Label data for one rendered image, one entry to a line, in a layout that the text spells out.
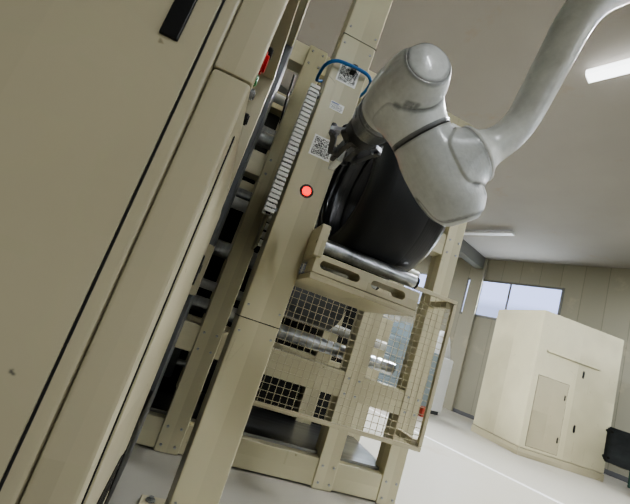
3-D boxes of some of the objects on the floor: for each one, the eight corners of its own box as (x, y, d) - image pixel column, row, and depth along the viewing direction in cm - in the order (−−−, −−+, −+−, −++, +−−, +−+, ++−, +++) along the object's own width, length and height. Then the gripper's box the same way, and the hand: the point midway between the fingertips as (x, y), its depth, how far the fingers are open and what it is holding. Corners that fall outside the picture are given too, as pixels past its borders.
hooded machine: (418, 411, 608) (439, 328, 636) (389, 398, 655) (410, 321, 683) (441, 416, 652) (460, 338, 680) (412, 404, 699) (431, 331, 727)
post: (154, 542, 99) (408, -142, 149) (160, 514, 111) (392, -107, 162) (203, 551, 101) (436, -122, 152) (203, 523, 114) (418, -90, 165)
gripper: (404, 123, 77) (358, 162, 100) (347, 94, 74) (313, 141, 97) (393, 155, 75) (350, 187, 98) (335, 127, 72) (304, 167, 95)
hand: (336, 160), depth 94 cm, fingers closed
